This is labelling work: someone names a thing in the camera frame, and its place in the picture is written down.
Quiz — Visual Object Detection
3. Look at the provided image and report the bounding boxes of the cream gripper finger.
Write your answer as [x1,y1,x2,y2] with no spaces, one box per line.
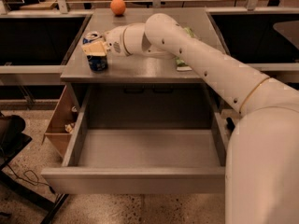
[81,41,109,57]

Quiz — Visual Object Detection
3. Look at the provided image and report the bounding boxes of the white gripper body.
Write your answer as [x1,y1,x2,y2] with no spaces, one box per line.
[105,26,129,56]

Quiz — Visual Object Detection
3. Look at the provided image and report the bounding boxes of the blue pepsi can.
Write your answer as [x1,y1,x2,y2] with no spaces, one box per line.
[81,31,107,72]

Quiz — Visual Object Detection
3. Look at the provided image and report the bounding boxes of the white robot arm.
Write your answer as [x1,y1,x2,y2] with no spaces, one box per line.
[82,13,299,224]

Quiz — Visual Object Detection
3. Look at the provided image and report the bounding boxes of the grey counter cabinet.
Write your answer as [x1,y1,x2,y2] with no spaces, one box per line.
[60,7,239,114]

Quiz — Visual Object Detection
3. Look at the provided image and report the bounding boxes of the grey open top drawer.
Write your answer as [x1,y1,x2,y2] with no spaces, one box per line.
[42,84,227,194]

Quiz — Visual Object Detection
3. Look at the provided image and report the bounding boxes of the orange fruit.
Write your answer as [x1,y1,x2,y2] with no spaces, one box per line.
[110,0,126,16]

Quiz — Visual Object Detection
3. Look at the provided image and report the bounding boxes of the wooden side bin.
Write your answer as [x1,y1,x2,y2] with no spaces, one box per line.
[44,88,78,158]

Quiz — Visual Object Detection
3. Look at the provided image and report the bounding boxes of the green chip bag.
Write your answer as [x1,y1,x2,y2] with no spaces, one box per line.
[176,27,196,72]

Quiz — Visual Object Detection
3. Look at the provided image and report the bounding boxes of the black chair left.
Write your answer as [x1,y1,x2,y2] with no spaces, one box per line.
[0,114,68,224]

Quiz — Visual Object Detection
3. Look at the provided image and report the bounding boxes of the black floor cable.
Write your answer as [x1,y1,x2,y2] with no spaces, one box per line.
[6,163,57,194]

